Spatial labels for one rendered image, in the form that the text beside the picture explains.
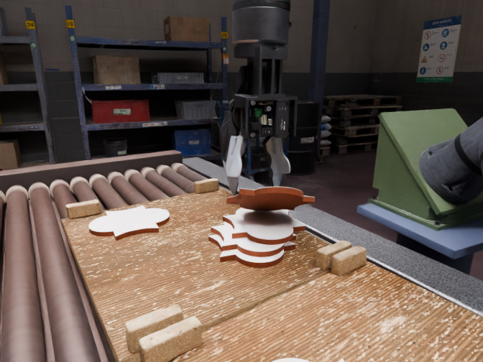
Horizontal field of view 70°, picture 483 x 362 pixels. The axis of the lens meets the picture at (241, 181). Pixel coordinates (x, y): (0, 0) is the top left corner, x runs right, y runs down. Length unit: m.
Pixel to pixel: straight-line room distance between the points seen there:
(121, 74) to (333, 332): 4.31
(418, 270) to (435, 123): 0.54
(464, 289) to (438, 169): 0.35
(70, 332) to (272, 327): 0.23
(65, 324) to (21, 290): 0.11
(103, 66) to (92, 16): 0.86
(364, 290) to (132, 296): 0.29
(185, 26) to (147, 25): 0.74
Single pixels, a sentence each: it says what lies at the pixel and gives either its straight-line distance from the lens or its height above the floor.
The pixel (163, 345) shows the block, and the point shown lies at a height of 0.96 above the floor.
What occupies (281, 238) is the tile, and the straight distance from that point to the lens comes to 0.52.
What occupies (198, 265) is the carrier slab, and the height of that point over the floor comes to 0.94.
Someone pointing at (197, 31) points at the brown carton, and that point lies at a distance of 4.70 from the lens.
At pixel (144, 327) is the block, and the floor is 0.96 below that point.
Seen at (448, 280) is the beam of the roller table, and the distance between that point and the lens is 0.59.
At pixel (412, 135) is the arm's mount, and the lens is 0.95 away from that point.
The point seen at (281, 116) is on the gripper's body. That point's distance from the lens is 0.46.
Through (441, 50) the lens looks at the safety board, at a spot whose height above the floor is 1.56.
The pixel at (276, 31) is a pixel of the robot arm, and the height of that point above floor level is 1.25.
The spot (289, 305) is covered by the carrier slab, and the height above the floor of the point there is 0.94.
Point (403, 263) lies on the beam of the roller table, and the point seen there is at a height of 0.91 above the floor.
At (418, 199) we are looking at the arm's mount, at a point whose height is 0.92.
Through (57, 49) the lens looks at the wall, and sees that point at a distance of 5.12.
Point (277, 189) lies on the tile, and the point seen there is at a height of 1.04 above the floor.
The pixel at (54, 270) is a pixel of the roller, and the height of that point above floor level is 0.92.
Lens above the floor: 1.20
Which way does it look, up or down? 17 degrees down
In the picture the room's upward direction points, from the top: straight up
